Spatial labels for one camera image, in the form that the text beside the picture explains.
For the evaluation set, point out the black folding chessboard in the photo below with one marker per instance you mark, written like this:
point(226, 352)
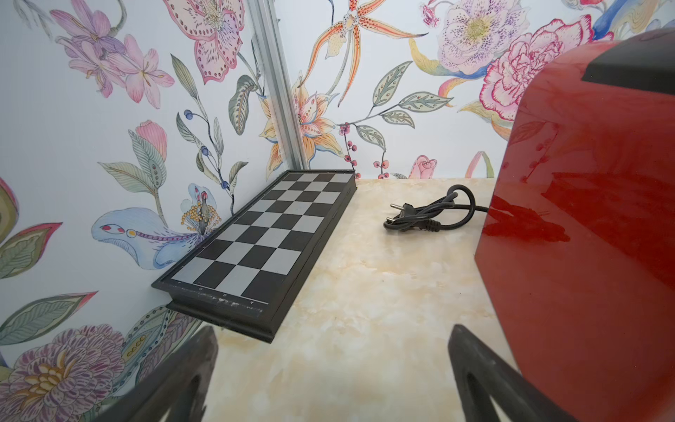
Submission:
point(247, 274)

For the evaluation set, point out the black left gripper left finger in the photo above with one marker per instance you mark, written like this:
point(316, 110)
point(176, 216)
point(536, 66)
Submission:
point(176, 390)

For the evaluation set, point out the aluminium corner post left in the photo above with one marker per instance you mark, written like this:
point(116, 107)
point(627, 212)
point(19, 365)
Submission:
point(271, 55)

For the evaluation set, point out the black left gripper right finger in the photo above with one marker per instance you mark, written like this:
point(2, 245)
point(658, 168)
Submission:
point(484, 381)

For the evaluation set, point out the red Nespresso coffee machine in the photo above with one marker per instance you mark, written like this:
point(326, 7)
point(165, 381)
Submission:
point(577, 251)

